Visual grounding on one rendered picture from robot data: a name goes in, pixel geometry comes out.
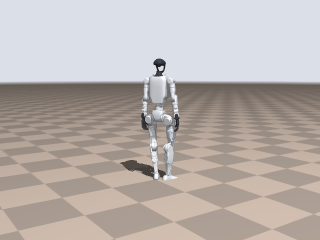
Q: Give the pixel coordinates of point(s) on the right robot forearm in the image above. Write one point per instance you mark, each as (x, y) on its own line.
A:
(175, 106)

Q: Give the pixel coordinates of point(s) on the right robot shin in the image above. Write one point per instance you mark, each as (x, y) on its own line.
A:
(168, 159)

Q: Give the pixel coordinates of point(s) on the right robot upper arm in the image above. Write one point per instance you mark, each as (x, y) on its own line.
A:
(171, 81)

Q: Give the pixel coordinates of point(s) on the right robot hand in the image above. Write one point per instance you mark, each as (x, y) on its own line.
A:
(177, 122)

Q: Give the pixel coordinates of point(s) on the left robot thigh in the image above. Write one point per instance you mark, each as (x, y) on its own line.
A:
(152, 126)

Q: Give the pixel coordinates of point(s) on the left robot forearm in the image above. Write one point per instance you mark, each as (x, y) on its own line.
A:
(144, 107)

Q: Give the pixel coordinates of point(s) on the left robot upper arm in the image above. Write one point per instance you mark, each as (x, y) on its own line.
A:
(146, 96)

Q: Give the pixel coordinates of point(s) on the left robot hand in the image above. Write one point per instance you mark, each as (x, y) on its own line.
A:
(143, 123)

